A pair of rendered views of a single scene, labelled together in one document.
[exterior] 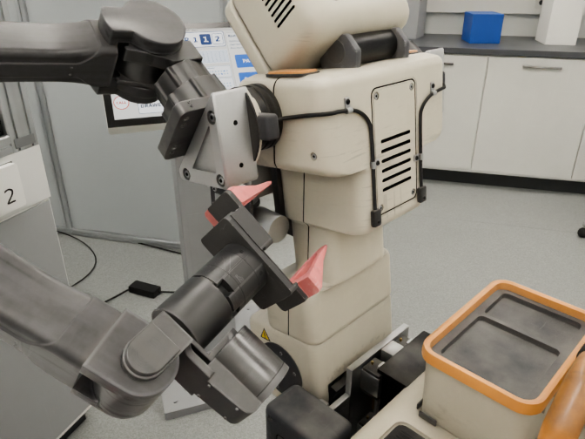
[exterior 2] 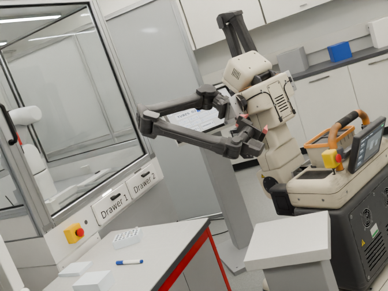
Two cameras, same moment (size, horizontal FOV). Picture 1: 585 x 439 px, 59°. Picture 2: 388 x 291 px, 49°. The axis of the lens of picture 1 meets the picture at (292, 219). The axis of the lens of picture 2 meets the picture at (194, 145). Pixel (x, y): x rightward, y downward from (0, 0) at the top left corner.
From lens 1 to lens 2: 138 cm
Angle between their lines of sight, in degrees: 17
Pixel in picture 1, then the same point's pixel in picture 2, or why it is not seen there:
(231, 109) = (233, 100)
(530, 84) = (377, 71)
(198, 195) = (218, 166)
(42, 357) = (216, 147)
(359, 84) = (262, 85)
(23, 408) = not seen: hidden behind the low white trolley
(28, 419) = not seen: hidden behind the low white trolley
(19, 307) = (210, 139)
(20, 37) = (183, 100)
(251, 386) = (257, 146)
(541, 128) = not seen: outside the picture
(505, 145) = (379, 109)
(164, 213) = (197, 201)
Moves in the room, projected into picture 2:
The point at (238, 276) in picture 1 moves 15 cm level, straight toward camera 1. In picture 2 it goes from (247, 130) to (255, 135)
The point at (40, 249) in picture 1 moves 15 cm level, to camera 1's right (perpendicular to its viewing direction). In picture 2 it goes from (165, 198) to (187, 191)
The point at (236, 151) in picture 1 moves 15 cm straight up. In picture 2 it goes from (237, 110) to (227, 79)
